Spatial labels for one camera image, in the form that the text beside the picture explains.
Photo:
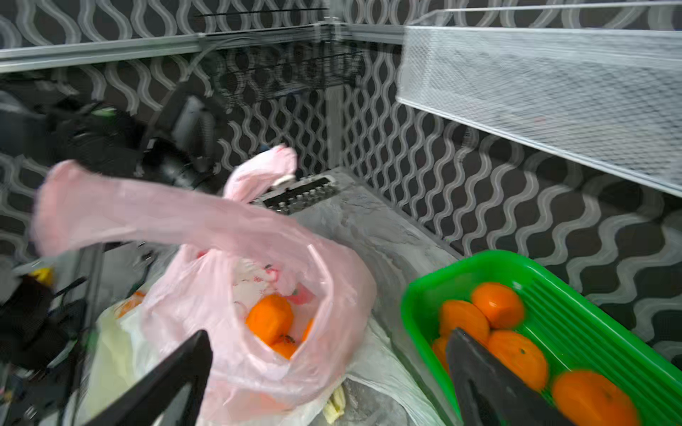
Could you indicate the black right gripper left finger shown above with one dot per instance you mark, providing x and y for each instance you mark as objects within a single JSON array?
[{"x": 171, "y": 394}]

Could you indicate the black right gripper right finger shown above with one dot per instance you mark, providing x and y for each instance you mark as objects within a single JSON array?
[{"x": 477, "y": 375}]

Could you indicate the pink plastic bag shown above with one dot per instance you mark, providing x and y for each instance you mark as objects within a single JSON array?
[{"x": 230, "y": 255}]

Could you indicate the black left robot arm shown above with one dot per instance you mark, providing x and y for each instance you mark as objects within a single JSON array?
[{"x": 176, "y": 146}]

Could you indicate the orange far left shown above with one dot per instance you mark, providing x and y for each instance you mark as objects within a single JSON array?
[{"x": 439, "y": 347}]

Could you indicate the yellow bag with orange print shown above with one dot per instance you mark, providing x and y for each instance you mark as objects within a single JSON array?
[{"x": 123, "y": 356}]

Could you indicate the large orange middle right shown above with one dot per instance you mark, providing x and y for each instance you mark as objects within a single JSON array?
[{"x": 462, "y": 314}]

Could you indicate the large orange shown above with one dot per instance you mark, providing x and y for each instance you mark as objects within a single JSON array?
[
  {"x": 500, "y": 304},
  {"x": 462, "y": 314}
]

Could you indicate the large orange top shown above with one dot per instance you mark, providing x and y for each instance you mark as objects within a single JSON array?
[{"x": 500, "y": 304}]

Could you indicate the orange top centre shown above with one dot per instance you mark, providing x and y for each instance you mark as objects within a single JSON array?
[{"x": 270, "y": 319}]

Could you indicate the orange left centre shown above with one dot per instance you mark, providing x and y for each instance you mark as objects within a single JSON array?
[{"x": 285, "y": 346}]

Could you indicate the white plastic bag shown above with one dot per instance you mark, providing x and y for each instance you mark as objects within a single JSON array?
[{"x": 379, "y": 390}]

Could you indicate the green plastic basket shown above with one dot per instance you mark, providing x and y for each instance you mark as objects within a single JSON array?
[{"x": 571, "y": 331}]

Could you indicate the yellow tape measure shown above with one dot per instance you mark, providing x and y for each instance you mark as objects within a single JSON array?
[{"x": 45, "y": 276}]

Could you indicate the socket set rail holder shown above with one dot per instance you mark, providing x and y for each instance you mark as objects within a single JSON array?
[{"x": 295, "y": 196}]

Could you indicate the black wire basket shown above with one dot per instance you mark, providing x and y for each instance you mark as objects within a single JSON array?
[{"x": 248, "y": 66}]

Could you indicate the white wire mesh basket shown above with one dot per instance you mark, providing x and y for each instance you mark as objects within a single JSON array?
[{"x": 595, "y": 83}]

